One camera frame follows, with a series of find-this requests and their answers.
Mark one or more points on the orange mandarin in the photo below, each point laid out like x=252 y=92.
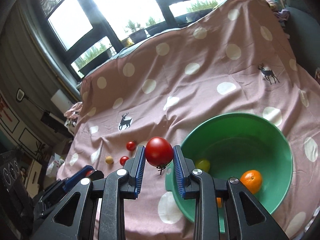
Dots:
x=251 y=181

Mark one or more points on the grey sofa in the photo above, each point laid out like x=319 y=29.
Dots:
x=301 y=15

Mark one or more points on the white floral cloth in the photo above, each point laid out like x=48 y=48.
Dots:
x=71 y=124

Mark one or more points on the black framed window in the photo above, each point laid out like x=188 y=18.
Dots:
x=120 y=0

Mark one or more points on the green plastic bowl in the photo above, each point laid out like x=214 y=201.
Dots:
x=237 y=142

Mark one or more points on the white wall box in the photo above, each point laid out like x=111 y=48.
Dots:
x=61 y=99

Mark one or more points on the brown longan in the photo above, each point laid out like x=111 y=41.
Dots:
x=109 y=159

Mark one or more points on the white framed wall panel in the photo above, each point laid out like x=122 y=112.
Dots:
x=28 y=140

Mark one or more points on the pink clothes pile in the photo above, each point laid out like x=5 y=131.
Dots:
x=73 y=110

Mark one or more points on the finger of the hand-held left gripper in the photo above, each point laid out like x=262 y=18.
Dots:
x=75 y=177
x=98 y=175

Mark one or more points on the colourful crumpled cloth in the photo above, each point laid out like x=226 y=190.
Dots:
x=277 y=6

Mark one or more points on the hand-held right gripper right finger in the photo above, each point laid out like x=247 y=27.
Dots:
x=178 y=175

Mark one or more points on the black wall device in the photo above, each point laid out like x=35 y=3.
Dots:
x=51 y=120

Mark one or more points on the green potted plant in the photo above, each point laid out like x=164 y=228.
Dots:
x=153 y=23
x=136 y=30

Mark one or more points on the grass window planter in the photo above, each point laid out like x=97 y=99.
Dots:
x=92 y=53
x=200 y=7

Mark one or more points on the red wall poster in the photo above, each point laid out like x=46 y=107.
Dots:
x=6 y=118

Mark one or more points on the green grape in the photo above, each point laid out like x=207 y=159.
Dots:
x=203 y=164

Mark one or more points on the pink polka dot blanket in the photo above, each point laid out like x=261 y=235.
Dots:
x=200 y=80

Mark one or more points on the clear plastic bag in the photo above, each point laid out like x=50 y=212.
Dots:
x=53 y=165

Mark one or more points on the red cherry tomato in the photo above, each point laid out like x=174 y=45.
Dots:
x=124 y=160
x=158 y=151
x=130 y=145

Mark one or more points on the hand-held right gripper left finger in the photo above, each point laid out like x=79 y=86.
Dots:
x=140 y=175

